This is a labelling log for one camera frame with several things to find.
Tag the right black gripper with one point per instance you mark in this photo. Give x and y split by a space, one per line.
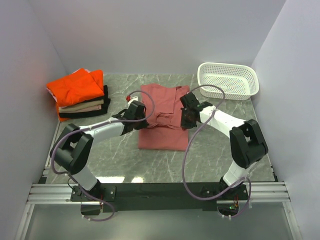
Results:
184 125

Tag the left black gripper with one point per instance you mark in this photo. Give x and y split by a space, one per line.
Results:
144 124

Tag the pink red t shirt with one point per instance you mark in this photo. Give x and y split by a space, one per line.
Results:
164 107

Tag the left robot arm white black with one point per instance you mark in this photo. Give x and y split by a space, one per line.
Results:
72 149

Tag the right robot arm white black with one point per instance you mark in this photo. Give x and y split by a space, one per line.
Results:
247 142

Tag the beige folded t shirt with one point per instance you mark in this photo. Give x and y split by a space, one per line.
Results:
82 107

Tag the white perforated plastic basket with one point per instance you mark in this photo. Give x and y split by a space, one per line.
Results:
238 82

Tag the orange folded t shirt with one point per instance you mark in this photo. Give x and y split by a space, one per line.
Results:
79 87

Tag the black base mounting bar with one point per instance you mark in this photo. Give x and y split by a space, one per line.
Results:
161 196

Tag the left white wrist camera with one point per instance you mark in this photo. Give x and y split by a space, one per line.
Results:
130 99

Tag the aluminium rail frame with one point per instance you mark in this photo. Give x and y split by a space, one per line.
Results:
158 166

